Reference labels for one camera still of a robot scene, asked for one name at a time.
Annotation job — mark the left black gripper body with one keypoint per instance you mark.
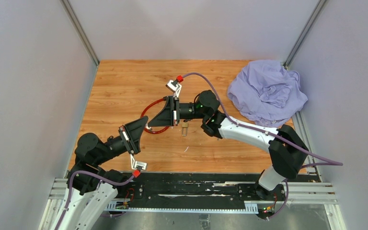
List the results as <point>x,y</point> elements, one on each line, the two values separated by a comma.
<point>125,135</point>

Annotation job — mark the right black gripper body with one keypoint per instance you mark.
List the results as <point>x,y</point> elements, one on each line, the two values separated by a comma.
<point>176,111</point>

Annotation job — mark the brass padlock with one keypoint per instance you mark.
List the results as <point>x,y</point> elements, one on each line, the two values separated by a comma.
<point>185,126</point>

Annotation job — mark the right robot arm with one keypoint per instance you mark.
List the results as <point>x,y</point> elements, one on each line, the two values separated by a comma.
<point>285,147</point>

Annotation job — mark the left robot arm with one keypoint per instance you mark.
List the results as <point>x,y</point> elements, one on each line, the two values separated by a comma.
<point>90,188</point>

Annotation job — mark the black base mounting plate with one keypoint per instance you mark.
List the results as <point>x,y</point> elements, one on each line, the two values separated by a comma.
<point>186,191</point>

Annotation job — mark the lavender crumpled cloth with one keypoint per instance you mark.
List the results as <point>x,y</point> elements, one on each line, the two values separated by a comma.
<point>266,93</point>

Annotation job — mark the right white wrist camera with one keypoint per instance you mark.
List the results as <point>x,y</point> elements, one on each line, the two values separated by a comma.
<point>175,87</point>

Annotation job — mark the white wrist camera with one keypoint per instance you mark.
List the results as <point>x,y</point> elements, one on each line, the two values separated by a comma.
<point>137,165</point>
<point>175,87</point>

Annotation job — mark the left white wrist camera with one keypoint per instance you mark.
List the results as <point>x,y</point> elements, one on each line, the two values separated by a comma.
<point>137,165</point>

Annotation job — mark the aluminium frame rail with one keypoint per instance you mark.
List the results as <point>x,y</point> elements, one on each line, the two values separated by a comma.
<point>295,193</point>

